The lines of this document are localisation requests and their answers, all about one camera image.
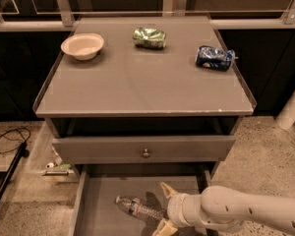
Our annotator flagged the black stand leg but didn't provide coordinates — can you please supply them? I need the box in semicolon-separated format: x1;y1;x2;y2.
0;142;30;201

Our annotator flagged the white paper bowl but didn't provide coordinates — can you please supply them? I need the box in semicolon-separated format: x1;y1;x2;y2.
61;33;104;61

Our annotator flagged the crushed green soda can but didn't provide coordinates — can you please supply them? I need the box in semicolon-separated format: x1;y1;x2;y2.
132;28;166;49

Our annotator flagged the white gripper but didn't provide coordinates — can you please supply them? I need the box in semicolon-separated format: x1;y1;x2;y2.
152;182;205;236

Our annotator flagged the small debris on floor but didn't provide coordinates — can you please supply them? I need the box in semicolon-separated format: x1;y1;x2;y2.
42;156;74;176

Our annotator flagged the clear plastic water bottle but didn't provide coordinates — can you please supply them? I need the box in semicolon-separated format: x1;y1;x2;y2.
114;196;165;221

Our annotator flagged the black cable on floor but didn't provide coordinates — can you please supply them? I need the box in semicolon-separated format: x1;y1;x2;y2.
0;125;32;155

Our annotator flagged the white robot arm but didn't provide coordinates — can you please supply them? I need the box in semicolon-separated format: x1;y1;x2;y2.
152;182;295;236

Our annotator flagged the open grey middle drawer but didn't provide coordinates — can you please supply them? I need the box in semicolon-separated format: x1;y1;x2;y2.
69;163;210;236

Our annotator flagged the grey drawer cabinet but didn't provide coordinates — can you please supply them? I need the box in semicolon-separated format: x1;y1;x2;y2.
33;14;258;179

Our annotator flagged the metal railing frame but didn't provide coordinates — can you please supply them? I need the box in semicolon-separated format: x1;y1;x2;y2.
0;0;295;31

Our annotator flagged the round metal drawer knob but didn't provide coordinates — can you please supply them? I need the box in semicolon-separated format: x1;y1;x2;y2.
142;148;150;158

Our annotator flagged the crushed blue soda can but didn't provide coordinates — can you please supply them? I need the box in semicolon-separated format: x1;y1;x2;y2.
195;45;235;71

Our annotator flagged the grey top drawer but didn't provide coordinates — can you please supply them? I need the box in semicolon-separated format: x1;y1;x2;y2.
52;136;235;164

